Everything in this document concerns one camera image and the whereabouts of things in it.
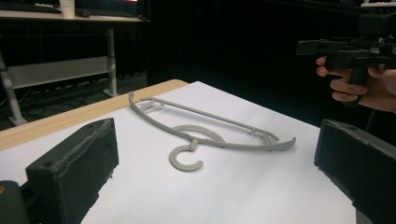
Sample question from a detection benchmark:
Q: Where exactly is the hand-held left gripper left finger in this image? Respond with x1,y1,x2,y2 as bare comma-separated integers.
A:
25,117,120,224

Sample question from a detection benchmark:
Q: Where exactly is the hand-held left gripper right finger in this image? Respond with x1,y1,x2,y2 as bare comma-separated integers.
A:
313,119,396,224

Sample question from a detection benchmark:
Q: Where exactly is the grey plastic clothes hanger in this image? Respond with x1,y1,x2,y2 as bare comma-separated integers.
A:
127,91,297,173

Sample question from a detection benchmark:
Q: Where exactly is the white-legged desk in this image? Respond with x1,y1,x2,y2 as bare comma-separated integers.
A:
0,8,150,127

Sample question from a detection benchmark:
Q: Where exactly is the white paper sheet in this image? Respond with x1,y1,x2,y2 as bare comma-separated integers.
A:
0,80,358,224

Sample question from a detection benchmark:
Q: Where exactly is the white paper cup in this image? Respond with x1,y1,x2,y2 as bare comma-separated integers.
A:
59,0,77,19

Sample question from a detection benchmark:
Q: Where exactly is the black keyboard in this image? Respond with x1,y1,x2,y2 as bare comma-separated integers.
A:
0,1,64,15

